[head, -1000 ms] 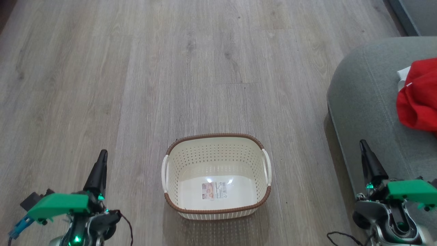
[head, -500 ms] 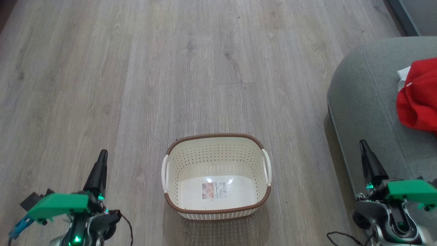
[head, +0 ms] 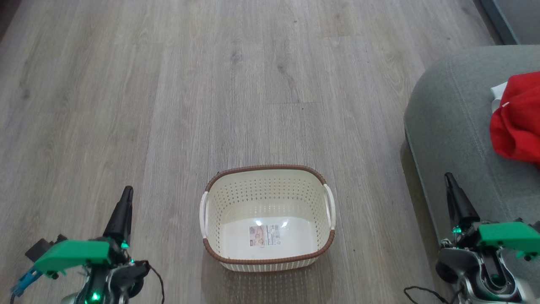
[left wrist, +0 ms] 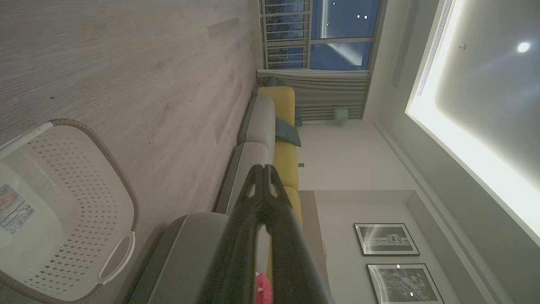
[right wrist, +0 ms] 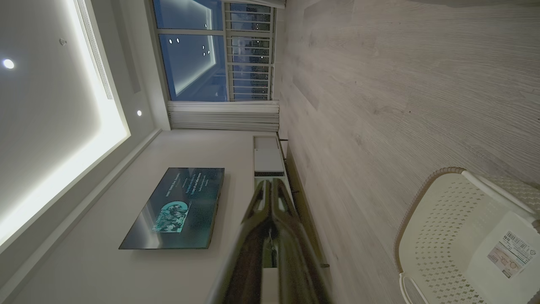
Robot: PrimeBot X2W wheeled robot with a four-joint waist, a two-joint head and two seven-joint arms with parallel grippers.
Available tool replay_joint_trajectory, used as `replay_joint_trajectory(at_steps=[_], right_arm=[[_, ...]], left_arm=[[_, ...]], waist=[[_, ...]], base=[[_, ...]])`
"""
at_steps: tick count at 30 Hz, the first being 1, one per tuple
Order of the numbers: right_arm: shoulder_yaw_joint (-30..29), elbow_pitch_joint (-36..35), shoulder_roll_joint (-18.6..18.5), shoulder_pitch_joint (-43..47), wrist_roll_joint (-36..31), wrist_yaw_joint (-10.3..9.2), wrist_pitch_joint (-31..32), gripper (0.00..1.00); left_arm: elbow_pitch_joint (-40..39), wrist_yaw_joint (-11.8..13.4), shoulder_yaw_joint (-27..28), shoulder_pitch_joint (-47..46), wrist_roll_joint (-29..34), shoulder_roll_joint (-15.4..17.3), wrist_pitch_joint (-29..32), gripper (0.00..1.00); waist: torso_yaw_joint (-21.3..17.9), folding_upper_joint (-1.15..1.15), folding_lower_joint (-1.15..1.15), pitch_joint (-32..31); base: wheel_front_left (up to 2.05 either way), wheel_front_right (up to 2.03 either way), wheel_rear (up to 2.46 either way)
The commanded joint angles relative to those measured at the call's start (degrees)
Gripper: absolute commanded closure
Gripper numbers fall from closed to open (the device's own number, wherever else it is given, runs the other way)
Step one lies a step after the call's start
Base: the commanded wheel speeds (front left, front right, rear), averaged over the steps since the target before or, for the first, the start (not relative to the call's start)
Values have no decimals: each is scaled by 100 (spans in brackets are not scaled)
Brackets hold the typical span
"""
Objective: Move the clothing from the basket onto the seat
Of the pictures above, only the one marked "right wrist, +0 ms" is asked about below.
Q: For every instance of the white low TV cabinet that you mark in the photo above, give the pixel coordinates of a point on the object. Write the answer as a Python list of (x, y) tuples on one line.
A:
[(268, 160)]

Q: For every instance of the white perforated laundry basket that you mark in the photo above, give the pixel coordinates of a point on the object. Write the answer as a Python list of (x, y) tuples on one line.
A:
[(443, 236)]

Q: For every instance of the large glass window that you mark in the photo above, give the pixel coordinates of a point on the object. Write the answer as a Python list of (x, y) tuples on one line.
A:
[(190, 63)]

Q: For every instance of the white balcony railing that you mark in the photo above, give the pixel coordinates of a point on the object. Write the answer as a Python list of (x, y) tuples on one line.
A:
[(251, 63)]

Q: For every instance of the wall-mounted flat television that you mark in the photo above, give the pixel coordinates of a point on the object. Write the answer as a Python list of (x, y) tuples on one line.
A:
[(177, 211)]

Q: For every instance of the large recessed ceiling spotlight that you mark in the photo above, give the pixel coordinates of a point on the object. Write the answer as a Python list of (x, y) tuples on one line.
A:
[(8, 64)]

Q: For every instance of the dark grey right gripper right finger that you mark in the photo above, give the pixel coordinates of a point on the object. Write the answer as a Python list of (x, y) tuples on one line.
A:
[(297, 270)]

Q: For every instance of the white barcode label sticker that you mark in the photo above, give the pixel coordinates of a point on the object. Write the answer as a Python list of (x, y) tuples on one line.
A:
[(512, 253)]

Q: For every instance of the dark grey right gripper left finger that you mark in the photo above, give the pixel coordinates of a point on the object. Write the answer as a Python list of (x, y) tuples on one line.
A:
[(242, 270)]

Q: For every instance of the grey curtain beside cabinet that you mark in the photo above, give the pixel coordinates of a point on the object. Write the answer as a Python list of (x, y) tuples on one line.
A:
[(223, 116)]

